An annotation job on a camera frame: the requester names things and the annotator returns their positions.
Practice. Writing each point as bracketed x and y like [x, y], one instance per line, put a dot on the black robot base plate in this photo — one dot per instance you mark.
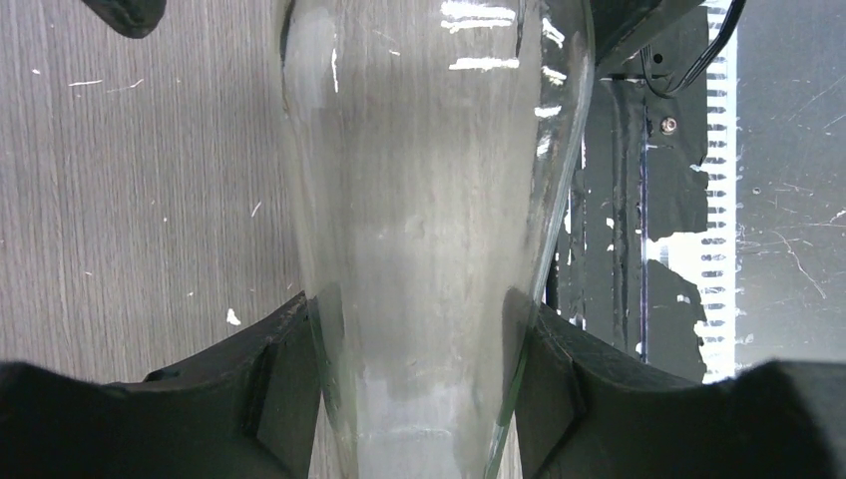
[622, 311]

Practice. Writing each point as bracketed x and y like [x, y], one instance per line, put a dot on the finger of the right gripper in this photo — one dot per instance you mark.
[134, 19]

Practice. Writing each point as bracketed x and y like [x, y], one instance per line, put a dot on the white slotted cable duct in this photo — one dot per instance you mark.
[717, 198]

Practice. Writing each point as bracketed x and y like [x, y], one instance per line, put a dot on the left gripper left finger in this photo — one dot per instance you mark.
[245, 407]

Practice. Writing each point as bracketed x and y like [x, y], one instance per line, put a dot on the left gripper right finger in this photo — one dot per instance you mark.
[588, 410]

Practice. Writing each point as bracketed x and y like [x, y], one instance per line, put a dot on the clear tapered glass bottle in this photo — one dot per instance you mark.
[428, 150]

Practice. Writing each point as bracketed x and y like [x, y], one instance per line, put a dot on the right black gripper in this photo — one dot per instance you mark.
[623, 27]

